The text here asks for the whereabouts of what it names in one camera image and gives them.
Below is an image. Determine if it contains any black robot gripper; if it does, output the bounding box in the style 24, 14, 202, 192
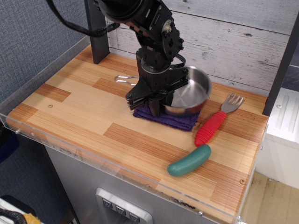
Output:
126, 67, 188, 116

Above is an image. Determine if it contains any stainless steel pot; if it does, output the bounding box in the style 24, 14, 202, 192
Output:
114, 66, 213, 117

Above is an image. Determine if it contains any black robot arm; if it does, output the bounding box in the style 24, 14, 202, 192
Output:
96, 0, 188, 117

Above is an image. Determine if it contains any purple folded cloth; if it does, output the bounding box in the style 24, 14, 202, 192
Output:
133, 106, 200, 132

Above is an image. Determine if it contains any green toy cucumber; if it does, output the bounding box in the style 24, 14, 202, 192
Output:
167, 144, 212, 176

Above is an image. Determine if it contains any silver toy fridge cabinet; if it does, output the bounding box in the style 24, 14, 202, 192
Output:
45, 146, 225, 224

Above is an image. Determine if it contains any silver dispenser button panel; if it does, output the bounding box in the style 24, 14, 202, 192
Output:
96, 188, 153, 224

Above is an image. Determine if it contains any white cabinet on right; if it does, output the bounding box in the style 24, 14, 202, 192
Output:
256, 88, 299, 188

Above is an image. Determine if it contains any red handled metal fork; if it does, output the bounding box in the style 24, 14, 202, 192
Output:
194, 93, 244, 147

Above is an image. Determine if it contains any dark grey left post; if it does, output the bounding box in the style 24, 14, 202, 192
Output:
85, 0, 110, 64

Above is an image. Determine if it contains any dark grey post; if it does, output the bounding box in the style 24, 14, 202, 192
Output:
85, 0, 110, 64
262, 15, 299, 116

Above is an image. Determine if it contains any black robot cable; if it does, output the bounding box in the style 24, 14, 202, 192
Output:
45, 0, 186, 70

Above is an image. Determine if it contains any dark grey right post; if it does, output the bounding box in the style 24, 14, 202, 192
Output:
262, 15, 299, 116

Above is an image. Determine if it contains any clear acrylic guard rail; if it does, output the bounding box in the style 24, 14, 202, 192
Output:
1, 37, 268, 224

